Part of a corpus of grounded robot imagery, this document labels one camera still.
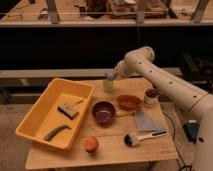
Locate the orange bowl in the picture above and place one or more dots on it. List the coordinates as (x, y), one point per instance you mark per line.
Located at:
(128, 102)

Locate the grey blue cloth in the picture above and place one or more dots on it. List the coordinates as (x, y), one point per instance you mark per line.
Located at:
(146, 123)

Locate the dark maroon bowl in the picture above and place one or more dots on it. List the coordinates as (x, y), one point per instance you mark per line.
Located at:
(103, 112)

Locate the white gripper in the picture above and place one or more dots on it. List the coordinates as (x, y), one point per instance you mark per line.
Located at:
(120, 70)

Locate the wooden table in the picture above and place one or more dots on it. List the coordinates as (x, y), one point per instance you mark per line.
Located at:
(103, 147)

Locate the black foot pedal box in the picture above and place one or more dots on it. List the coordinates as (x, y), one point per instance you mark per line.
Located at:
(191, 131)

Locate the wooden scrub brush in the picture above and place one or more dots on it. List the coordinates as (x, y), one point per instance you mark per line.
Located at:
(69, 109)

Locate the orange cup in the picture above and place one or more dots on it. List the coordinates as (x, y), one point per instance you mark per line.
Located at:
(90, 144)

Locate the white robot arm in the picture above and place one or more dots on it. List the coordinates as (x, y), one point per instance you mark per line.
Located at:
(194, 100)

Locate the yellow handled utensil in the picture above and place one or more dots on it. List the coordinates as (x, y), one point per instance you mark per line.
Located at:
(122, 113)

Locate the blue sponge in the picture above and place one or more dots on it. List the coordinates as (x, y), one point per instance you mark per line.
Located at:
(110, 76)

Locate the translucent green plastic cup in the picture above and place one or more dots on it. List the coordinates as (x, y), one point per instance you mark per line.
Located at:
(108, 85)

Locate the yellow plastic bin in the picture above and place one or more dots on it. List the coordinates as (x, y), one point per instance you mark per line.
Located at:
(44, 115)

